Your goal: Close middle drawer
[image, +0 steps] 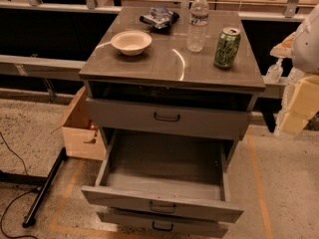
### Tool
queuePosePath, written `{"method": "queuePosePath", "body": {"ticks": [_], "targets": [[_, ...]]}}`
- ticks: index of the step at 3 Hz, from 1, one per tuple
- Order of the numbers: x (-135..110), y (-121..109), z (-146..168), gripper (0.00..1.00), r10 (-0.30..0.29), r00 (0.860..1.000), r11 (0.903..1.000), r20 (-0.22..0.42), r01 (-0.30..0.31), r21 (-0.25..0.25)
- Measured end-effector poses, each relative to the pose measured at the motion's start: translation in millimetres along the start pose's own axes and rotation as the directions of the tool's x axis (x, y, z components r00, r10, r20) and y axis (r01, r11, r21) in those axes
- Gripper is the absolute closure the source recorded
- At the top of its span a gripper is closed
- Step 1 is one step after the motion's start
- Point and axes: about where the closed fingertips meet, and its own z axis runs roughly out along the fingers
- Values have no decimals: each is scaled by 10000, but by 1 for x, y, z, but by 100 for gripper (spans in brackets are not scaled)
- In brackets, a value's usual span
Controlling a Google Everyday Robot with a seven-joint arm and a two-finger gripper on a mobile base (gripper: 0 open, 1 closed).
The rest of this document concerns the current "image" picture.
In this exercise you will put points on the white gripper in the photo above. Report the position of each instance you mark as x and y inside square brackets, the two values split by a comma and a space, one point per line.
[307, 49]

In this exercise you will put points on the grey drawer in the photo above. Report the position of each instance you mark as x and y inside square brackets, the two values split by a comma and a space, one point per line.
[163, 223]
[168, 119]
[165, 174]

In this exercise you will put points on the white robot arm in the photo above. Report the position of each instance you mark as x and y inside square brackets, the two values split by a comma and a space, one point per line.
[302, 46]

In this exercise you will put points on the grey drawer cabinet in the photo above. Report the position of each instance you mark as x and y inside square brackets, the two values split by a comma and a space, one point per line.
[162, 44]

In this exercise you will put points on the grey bottom drawer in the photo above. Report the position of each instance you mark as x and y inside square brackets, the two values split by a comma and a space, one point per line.
[163, 223]

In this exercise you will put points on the grey top drawer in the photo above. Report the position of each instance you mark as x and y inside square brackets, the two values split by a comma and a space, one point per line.
[168, 119]

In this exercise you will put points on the left sanitizer bottle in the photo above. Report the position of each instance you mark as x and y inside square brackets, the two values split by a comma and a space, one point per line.
[274, 72]

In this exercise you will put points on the green soda can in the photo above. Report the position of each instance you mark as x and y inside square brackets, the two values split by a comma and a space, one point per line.
[227, 47]

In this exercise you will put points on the clear water bottle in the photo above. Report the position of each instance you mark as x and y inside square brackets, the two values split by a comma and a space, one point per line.
[197, 25]

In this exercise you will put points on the blue chip bag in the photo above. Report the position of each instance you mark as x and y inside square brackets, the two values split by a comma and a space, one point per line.
[159, 17]

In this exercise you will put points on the white bowl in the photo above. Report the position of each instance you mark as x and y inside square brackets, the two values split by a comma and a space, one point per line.
[131, 43]

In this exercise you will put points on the cardboard box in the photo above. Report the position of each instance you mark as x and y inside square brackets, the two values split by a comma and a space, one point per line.
[82, 138]

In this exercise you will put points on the black metal floor bar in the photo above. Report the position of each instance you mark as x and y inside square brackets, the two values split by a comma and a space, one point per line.
[29, 219]

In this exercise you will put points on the grey metal rail shelf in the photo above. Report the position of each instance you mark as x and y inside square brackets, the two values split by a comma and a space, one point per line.
[40, 67]

